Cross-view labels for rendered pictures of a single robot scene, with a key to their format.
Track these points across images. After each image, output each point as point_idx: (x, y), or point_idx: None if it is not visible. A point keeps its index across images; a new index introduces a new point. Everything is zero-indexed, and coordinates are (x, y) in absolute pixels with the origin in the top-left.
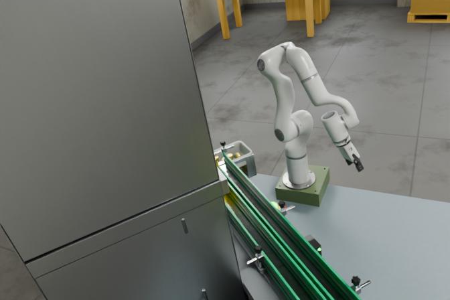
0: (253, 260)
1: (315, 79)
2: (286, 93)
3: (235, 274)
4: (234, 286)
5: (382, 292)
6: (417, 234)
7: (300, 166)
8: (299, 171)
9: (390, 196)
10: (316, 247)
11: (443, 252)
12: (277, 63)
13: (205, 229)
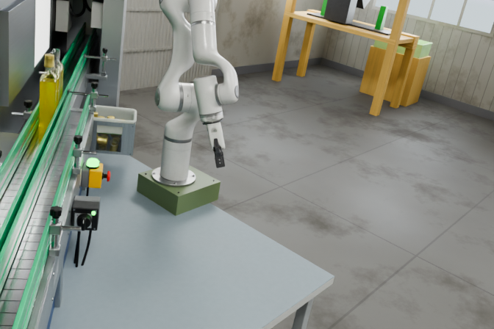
0: None
1: (203, 26)
2: (182, 46)
3: None
4: None
5: (151, 312)
6: (259, 283)
7: (173, 153)
8: (171, 161)
9: (268, 241)
10: (90, 208)
11: (270, 311)
12: (181, 1)
13: None
